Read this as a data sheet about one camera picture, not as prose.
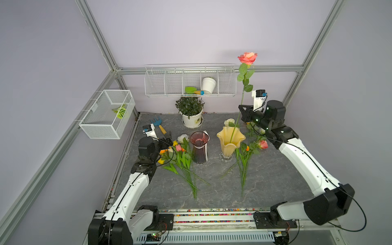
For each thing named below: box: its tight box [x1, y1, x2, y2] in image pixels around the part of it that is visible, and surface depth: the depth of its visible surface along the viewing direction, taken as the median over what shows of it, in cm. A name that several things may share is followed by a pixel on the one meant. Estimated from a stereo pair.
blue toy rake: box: [150, 115, 167, 135], surface depth 118 cm
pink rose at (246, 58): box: [229, 52, 259, 145], surface depth 67 cm
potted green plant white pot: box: [175, 96, 205, 129], surface depth 104 cm
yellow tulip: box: [157, 140, 211, 186], surface depth 95 cm
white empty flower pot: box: [202, 77, 217, 94], surface depth 95 cm
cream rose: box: [224, 118, 240, 128], surface depth 112 cm
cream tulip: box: [167, 148, 199, 197], surface depth 93 cm
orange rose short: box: [235, 142, 251, 197], surface depth 96 cm
